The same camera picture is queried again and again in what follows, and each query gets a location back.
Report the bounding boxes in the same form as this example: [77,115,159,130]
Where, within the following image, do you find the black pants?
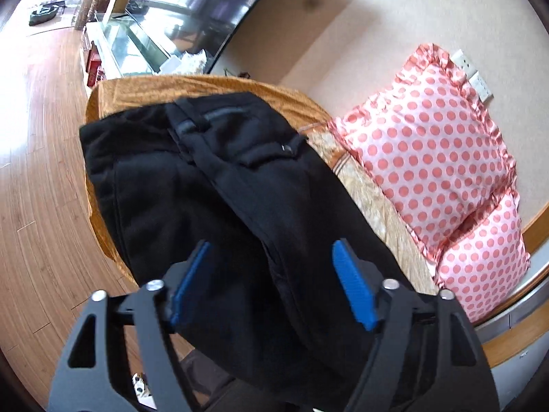
[79,93,406,398]

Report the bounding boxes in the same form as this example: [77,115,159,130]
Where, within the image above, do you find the person's dark trouser legs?
[179,345,351,411]

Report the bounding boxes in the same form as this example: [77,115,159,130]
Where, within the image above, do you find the large pink polka-dot pillow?
[329,44,520,263]

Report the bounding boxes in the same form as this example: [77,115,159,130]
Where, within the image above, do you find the cream and gold bedspread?
[84,73,439,297]

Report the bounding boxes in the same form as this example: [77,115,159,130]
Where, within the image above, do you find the glass tv cabinet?
[80,14,208,92]

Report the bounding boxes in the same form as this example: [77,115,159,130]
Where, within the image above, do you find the curved black television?
[127,0,259,73]

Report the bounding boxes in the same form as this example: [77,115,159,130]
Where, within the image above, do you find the wooden door frame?
[476,208,548,368]

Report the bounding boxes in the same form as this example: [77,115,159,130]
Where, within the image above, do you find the white wall socket plate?
[451,49,493,103]

